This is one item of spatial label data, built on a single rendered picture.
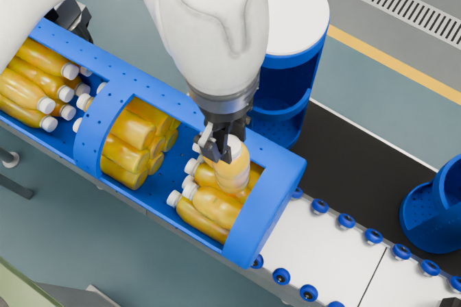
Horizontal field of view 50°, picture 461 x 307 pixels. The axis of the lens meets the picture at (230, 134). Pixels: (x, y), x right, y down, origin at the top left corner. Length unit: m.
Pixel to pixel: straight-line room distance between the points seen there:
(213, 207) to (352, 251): 0.40
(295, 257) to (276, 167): 0.34
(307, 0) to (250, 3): 1.03
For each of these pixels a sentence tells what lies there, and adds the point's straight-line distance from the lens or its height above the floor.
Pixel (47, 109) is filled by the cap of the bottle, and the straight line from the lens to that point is 1.31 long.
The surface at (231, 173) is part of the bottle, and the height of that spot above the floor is 1.39.
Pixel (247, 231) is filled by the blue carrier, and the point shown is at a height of 1.21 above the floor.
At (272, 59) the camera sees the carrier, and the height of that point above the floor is 1.01.
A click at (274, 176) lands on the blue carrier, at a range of 1.02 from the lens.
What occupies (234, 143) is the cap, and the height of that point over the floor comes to 1.44.
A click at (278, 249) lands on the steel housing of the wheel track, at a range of 1.30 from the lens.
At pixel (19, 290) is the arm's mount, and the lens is 1.26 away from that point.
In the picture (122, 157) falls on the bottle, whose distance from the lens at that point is 1.18.
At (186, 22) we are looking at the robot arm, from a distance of 0.43.
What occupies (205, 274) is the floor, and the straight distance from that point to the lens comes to 2.23.
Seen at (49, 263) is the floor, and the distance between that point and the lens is 2.39.
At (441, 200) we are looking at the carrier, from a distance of 1.75.
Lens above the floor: 2.21
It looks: 69 degrees down
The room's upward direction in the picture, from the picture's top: 6 degrees counter-clockwise
